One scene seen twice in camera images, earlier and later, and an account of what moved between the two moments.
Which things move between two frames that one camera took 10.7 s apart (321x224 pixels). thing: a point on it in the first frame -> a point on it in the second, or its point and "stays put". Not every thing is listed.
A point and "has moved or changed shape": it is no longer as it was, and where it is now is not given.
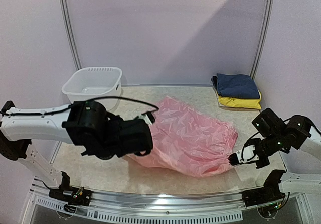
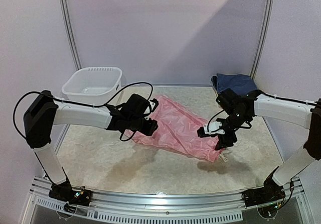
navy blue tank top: (235, 85) stays put
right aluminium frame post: (265, 28) stays put
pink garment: (185, 140) has moved or changed shape
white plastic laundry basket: (95, 82) stays put
